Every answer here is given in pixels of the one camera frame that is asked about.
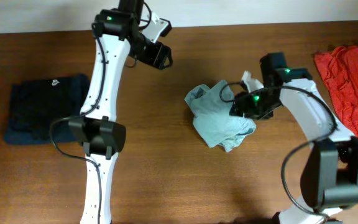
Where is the light blue t-shirt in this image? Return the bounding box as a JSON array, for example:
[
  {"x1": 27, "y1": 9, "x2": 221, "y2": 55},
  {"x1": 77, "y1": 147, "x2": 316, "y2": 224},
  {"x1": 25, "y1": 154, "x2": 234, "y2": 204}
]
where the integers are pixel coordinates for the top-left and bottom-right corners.
[{"x1": 185, "y1": 80, "x2": 256, "y2": 152}]

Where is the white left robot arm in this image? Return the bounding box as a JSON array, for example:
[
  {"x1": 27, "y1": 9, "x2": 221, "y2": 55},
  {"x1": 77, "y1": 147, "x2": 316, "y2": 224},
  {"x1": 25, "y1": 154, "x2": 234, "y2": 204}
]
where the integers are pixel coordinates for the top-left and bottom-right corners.
[{"x1": 68, "y1": 9, "x2": 173, "y2": 224}]

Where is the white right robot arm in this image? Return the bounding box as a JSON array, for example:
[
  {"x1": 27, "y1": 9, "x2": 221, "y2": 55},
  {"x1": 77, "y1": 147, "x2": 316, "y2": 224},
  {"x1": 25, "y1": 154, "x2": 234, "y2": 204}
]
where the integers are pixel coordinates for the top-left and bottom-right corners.
[{"x1": 231, "y1": 68, "x2": 358, "y2": 223}]

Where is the red cloth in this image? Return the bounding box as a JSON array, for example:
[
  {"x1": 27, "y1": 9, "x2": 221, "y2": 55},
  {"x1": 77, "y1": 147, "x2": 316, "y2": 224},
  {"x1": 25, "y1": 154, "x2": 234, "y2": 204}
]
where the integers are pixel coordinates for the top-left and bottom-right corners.
[{"x1": 314, "y1": 45, "x2": 358, "y2": 137}]

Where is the folded navy garment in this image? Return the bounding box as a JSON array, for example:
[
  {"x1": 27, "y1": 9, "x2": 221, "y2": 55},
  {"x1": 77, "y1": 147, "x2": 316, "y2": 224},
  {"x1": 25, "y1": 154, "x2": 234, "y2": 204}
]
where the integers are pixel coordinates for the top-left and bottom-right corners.
[{"x1": 3, "y1": 74, "x2": 90, "y2": 146}]

